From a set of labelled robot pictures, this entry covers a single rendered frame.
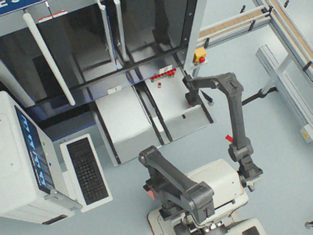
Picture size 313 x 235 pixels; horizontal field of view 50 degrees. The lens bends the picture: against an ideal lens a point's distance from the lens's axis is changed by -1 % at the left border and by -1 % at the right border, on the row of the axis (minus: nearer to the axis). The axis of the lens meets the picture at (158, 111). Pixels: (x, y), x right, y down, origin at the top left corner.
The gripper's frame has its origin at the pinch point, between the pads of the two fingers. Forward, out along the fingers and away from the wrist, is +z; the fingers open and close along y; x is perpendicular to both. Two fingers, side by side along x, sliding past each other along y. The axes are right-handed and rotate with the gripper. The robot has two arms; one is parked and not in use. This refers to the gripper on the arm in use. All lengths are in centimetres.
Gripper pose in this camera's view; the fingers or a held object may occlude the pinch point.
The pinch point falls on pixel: (192, 106)
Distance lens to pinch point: 212.6
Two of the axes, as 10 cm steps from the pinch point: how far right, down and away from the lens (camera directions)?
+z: 0.4, 5.1, 8.6
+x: -9.1, 3.8, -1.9
